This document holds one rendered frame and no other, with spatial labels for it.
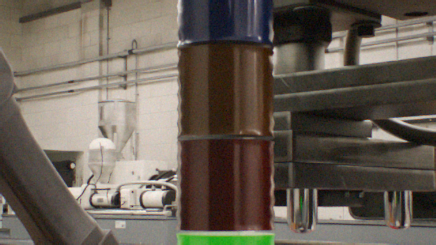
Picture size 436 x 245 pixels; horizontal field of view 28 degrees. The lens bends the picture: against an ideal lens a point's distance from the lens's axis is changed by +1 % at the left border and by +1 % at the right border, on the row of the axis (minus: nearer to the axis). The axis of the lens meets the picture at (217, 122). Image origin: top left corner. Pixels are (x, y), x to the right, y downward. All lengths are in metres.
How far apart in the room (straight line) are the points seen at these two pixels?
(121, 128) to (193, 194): 8.80
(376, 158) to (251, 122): 0.30
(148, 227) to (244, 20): 7.37
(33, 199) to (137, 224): 6.88
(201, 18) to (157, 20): 10.55
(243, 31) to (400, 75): 0.23
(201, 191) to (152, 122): 10.44
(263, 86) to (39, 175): 0.62
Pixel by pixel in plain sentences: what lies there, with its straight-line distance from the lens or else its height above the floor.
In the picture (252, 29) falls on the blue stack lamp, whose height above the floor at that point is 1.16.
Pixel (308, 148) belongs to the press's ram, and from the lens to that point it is 0.54.
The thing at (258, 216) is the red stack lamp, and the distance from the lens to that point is 0.32.
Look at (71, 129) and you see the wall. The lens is 12.11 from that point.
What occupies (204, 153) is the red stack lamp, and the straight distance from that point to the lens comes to 0.31.
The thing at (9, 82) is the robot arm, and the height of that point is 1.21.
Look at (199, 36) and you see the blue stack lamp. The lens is 0.32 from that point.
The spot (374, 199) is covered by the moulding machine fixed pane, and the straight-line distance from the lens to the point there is 6.07.
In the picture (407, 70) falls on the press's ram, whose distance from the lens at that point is 0.53.
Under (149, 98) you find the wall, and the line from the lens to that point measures 10.83.
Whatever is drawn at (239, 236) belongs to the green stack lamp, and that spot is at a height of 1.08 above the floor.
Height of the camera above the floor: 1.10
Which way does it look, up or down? 5 degrees up
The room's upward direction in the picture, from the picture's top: straight up
